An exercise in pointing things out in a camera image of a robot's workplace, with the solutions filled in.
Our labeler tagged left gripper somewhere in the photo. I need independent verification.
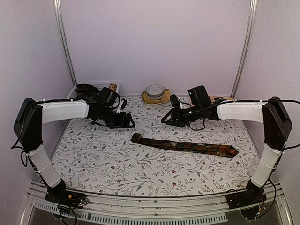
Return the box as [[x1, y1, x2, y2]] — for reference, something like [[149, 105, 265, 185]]
[[97, 106, 136, 128]]

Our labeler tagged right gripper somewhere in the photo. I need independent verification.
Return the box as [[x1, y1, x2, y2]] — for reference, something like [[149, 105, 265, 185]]
[[161, 104, 203, 128]]

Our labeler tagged brown green patterned tie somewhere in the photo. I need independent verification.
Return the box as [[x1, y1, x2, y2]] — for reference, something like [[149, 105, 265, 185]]
[[131, 133, 239, 158]]

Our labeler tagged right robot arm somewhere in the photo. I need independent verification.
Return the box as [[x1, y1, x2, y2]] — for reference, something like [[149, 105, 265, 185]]
[[161, 85, 292, 209]]

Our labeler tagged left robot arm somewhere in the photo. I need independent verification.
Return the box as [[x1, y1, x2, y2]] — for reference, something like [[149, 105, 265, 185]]
[[11, 84, 135, 203]]

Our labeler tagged yellow woven mat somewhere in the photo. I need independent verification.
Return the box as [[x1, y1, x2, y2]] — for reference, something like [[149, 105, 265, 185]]
[[142, 89, 171, 105]]

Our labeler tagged yellow spotted tie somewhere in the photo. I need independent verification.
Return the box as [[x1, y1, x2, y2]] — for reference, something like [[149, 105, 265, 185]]
[[109, 84, 117, 91]]

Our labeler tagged white plastic basket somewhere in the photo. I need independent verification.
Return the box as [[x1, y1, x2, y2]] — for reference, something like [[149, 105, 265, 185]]
[[66, 81, 120, 99]]

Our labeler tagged wooden compartment box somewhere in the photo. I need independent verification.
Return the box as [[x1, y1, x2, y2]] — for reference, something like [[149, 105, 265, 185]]
[[210, 95, 234, 102]]

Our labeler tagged dark red patterned tie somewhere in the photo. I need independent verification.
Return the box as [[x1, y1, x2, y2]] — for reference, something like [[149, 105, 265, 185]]
[[75, 84, 99, 99]]

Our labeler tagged floral tablecloth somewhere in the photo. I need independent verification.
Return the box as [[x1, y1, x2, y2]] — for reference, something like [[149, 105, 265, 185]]
[[52, 96, 258, 197]]

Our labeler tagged clear drinking glass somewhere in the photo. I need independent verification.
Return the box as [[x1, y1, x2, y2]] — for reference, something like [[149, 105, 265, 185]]
[[247, 155, 261, 177]]

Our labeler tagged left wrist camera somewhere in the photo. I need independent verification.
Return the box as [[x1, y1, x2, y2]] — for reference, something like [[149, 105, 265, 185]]
[[116, 98, 128, 113]]

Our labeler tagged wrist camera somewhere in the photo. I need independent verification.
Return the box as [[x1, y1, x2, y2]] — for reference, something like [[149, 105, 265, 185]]
[[170, 94, 181, 109], [116, 98, 128, 113]]

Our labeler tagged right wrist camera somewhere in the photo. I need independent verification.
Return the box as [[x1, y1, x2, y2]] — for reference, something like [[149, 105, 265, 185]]
[[170, 94, 181, 109]]

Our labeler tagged front metal rail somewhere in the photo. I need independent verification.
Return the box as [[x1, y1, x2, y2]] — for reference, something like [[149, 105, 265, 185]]
[[20, 182, 293, 225]]

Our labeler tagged left metal frame post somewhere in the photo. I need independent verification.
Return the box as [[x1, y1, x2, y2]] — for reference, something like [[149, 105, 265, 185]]
[[53, 0, 77, 86]]

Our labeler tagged metal frame post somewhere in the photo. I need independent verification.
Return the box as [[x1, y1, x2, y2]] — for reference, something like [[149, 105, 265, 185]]
[[231, 0, 257, 98], [53, 0, 77, 86]]

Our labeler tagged right metal frame post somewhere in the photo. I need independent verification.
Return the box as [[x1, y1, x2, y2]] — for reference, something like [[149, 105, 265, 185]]
[[231, 0, 257, 98]]

